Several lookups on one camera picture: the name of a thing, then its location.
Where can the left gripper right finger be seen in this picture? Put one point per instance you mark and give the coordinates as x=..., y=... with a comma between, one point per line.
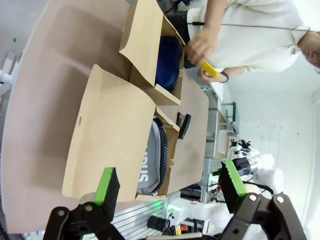
x=233, y=185

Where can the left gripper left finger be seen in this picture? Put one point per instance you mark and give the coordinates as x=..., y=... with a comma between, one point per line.
x=110, y=190

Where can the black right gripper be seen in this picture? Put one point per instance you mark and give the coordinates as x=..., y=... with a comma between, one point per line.
x=243, y=167

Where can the grey CAMPUS pencil case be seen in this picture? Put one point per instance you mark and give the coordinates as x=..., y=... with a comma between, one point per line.
x=153, y=160

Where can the yellow utility knife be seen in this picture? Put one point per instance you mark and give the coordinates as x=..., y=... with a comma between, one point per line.
x=210, y=69

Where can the dark blue shoe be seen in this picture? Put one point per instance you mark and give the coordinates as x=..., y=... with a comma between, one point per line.
x=167, y=62

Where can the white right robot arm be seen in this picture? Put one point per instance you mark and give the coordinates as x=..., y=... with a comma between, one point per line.
x=200, y=212

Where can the person's right forearm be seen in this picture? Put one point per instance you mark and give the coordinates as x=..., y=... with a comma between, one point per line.
x=215, y=12

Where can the person's left forearm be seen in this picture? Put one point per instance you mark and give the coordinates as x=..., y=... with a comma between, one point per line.
x=236, y=70

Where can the large open cardboard box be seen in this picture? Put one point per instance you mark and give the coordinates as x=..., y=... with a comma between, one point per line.
x=112, y=125

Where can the small open cardboard box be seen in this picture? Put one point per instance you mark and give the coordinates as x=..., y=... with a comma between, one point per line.
x=142, y=37

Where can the person's left hand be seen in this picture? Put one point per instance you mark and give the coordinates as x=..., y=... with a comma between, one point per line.
x=215, y=80

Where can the person's right hand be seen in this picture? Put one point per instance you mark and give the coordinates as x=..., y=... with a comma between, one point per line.
x=202, y=45

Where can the white side table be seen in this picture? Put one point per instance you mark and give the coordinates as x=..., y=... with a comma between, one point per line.
x=222, y=140

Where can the black cylindrical device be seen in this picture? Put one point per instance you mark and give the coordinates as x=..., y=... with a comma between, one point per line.
x=156, y=222

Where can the red emergency stop button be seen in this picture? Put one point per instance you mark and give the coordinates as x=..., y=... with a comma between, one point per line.
x=183, y=228

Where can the black stapler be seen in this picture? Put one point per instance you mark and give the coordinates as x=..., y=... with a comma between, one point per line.
x=184, y=125

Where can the black wristband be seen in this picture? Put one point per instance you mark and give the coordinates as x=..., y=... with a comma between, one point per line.
x=226, y=77

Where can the person in white sweater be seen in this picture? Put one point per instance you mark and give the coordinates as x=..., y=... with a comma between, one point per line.
x=250, y=45

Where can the aluminium profile frame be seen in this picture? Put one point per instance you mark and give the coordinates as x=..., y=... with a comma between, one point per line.
x=209, y=175

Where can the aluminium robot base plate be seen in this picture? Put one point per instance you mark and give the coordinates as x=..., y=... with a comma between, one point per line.
x=140, y=212

